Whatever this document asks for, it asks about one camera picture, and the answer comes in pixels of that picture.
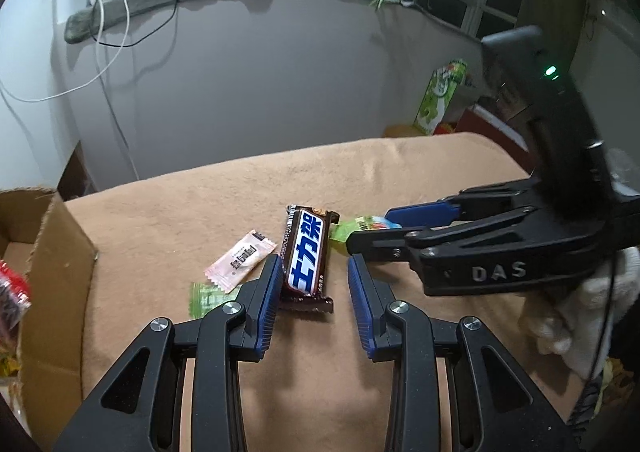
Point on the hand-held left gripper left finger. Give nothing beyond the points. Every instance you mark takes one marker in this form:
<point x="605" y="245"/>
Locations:
<point x="267" y="302"/>

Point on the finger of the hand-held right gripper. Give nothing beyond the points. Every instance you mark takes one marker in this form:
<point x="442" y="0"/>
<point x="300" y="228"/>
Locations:
<point x="420" y="214"/>
<point x="375" y="244"/>

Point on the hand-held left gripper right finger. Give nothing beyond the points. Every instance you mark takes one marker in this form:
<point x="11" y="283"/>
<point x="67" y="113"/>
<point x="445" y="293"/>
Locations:
<point x="357" y="307"/>

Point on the green stick packet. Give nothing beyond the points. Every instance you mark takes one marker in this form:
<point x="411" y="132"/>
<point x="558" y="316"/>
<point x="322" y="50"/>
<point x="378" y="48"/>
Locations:
<point x="345" y="231"/>

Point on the brown chocolate bar blue lettering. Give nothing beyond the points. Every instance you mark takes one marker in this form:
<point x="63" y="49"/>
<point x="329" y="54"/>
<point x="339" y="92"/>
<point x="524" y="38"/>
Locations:
<point x="305" y="257"/>

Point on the cardboard box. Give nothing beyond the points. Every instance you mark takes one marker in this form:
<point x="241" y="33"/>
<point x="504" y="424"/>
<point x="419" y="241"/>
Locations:
<point x="60" y="282"/>

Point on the clear bag of dark snacks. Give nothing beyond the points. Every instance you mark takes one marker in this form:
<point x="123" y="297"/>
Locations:
<point x="12" y="292"/>

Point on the person's right hand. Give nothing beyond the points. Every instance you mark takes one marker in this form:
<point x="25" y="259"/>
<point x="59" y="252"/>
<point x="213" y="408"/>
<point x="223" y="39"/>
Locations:
<point x="590" y="327"/>

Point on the pink sachet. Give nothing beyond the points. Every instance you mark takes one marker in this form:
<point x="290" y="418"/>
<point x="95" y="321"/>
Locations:
<point x="240" y="259"/>

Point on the light green candy packet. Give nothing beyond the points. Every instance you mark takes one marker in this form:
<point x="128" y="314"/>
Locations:
<point x="207" y="299"/>

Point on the wooden cabinet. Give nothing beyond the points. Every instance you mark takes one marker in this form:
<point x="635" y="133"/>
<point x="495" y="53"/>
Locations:
<point x="480" y="124"/>

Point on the green carton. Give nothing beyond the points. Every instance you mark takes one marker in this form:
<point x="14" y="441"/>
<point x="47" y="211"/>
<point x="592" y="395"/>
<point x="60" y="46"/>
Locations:
<point x="440" y="92"/>

